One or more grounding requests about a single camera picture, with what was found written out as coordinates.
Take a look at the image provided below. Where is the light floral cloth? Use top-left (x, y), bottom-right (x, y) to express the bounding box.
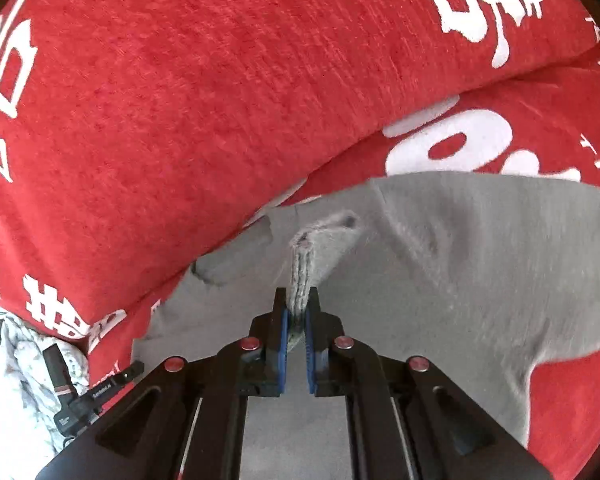
top-left (0, 308), bottom-right (90, 479)

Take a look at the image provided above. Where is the grey knit sweater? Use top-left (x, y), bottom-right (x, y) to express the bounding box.
top-left (132, 172), bottom-right (600, 479)

